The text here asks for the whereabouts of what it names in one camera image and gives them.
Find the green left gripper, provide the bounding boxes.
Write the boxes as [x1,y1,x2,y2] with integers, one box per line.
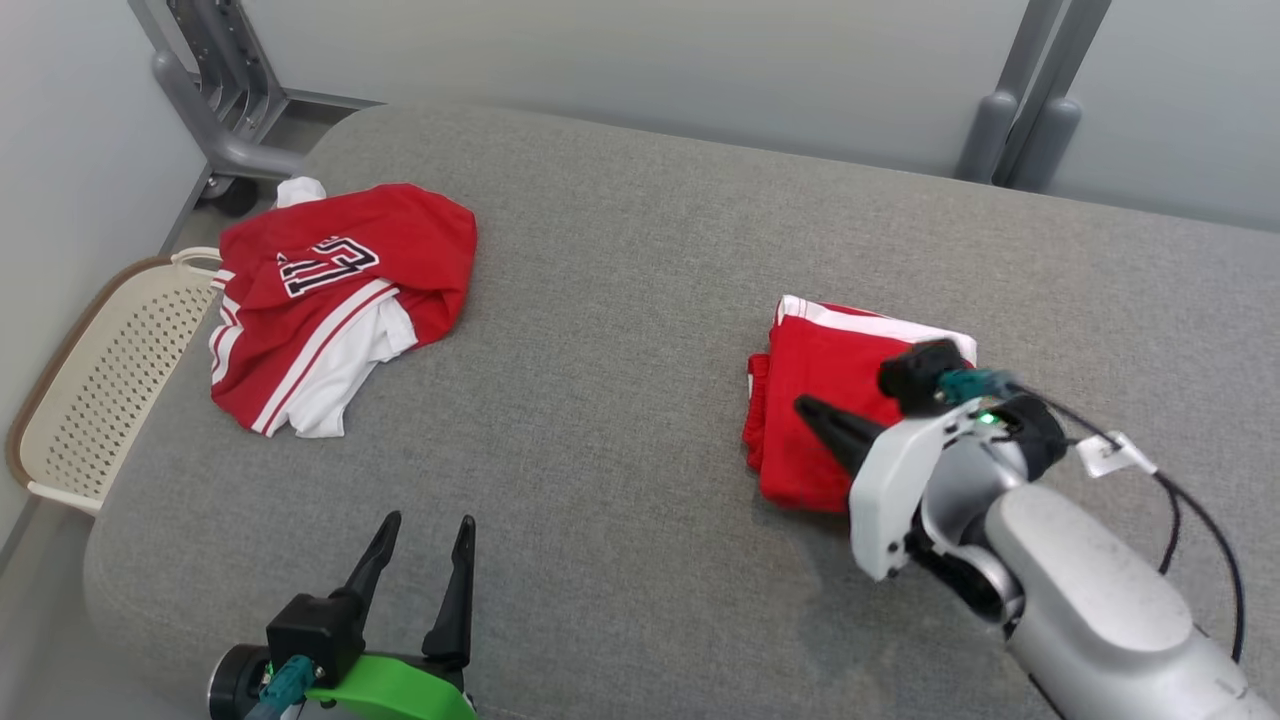
[300,510,479,720]

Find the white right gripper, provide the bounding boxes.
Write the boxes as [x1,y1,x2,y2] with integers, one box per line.
[794,395,1003,584]

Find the red shorts with white stripe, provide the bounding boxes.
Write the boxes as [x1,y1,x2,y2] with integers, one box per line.
[742,295,979,514]

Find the red and white numbered jersey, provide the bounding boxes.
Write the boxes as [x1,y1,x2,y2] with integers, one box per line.
[208,177,479,439]

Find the cream perforated laundry basket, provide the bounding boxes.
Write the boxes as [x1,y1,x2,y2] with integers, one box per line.
[5,247,226,516]

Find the black caster wheel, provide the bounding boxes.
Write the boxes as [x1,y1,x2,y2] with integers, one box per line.
[205,175,261,218]

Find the white cable tag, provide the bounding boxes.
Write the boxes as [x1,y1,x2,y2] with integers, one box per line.
[1077,432,1158,479]

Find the grey metal wheeled frame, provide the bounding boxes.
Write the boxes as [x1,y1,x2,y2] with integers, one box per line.
[128,0,386,181]

